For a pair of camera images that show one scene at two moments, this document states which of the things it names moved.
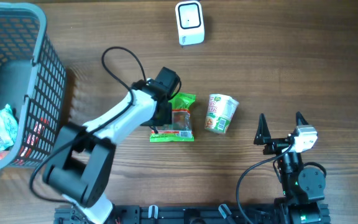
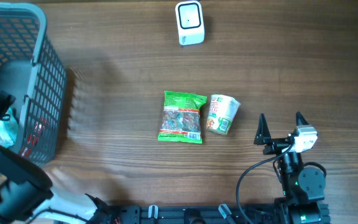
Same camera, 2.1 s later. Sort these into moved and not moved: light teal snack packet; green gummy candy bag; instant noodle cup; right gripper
Moved: green gummy candy bag
Not moved: instant noodle cup; light teal snack packet; right gripper
